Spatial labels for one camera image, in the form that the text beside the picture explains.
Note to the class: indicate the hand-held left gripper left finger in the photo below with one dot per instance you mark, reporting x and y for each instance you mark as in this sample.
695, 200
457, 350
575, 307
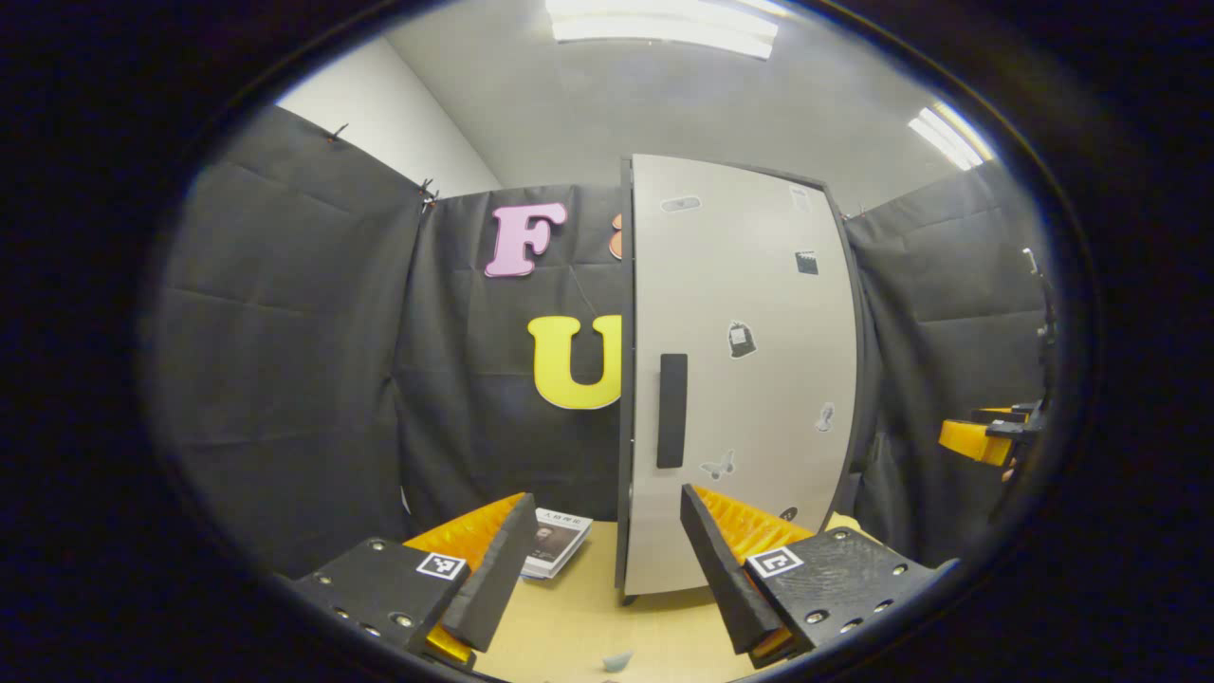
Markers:
498, 579

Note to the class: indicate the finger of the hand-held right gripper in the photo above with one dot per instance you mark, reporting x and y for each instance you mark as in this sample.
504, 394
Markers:
967, 441

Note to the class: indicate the large ceiling light panel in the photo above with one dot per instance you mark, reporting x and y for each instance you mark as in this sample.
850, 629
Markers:
664, 27

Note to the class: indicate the portrait cover book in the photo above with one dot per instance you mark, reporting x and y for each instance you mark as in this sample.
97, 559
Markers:
560, 541

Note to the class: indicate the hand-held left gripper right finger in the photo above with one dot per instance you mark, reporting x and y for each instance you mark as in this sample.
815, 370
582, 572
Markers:
726, 579

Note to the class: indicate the white blue tube bottle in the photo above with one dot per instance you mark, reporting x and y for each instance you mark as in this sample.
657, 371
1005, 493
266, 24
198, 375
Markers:
616, 662

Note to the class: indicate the black backdrop cloth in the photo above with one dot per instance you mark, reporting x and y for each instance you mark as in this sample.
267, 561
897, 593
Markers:
285, 332

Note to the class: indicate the yellow round sponge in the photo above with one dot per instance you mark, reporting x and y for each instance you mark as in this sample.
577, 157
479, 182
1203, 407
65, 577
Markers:
842, 522

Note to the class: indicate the small ceiling light panel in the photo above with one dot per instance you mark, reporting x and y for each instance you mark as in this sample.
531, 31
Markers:
948, 138

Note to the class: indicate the grey cabinet door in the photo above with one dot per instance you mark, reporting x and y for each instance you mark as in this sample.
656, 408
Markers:
740, 285

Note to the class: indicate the dark grey cabinet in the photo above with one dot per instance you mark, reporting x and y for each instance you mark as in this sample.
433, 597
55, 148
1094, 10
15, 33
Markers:
623, 474

